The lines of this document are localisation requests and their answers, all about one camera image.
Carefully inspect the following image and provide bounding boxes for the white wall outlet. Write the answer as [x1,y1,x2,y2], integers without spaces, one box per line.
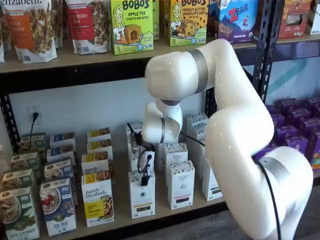
[27,105,43,130]

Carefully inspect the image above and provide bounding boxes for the blue Z Bar box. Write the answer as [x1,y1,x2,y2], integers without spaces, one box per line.
[218,0,260,44]

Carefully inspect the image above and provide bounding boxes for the black plug with cord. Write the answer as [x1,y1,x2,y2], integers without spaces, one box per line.
[29,111,40,151]

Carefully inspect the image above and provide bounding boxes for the granola bag blue label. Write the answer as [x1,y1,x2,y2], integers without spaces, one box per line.
[0,7,6,63]

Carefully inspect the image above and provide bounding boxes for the long black camera cable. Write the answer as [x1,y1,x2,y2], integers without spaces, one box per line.
[126,121,282,240]

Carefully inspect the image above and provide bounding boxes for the white food box right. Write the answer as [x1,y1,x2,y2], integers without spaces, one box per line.
[81,151,116,177]

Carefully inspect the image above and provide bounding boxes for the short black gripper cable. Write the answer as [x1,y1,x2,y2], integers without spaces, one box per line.
[137,151,152,176]

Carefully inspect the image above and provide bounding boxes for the purple Annie's box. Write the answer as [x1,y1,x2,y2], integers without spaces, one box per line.
[274,124,298,141]
[271,113,286,128]
[284,134,309,157]
[307,97,320,111]
[306,134,320,173]
[287,108,312,126]
[274,99,298,113]
[265,104,277,117]
[298,117,320,138]

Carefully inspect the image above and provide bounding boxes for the white tea box green strip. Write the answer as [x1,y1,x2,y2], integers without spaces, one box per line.
[186,112,210,128]
[201,156,224,202]
[191,123,209,144]
[192,139,209,176]

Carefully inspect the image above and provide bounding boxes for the purely elizabeth yellow cereal box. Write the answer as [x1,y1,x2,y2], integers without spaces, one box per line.
[86,127,112,142]
[81,172,115,228]
[86,139,113,156]

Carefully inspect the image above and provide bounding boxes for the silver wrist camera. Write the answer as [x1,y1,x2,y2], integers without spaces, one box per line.
[130,133,142,163]

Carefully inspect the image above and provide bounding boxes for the brown particle board shelf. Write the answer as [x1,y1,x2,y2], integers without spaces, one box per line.
[0,37,253,75]
[0,129,226,240]
[274,33,320,44]

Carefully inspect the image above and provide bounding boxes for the green apple cinnamon cereal box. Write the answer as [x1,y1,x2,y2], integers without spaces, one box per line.
[9,151,40,173]
[1,168,35,195]
[0,186,41,240]
[19,133,47,154]

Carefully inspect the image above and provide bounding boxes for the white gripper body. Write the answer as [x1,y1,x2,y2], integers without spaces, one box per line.
[143,149,155,181]

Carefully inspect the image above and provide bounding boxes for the black metal shelving rack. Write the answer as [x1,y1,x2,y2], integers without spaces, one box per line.
[0,0,270,240]
[259,0,320,181]

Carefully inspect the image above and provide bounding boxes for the granola bag red label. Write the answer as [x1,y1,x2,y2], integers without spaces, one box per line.
[66,0,113,55]

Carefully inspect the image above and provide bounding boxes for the white tea box pink strip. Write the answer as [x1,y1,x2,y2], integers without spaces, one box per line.
[169,159,196,210]
[163,142,189,173]

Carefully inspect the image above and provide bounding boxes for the white snack box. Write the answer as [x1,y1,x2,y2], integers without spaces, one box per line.
[306,0,320,36]

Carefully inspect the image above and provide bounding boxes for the green Bobo's apple pie box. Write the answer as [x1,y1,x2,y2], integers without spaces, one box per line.
[111,0,154,55]
[152,0,161,41]

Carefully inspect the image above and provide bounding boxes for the granola bag orange label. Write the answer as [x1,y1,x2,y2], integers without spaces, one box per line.
[0,0,59,64]

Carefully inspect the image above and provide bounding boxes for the orange brown snack box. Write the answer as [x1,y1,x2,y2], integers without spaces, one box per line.
[277,0,313,40]

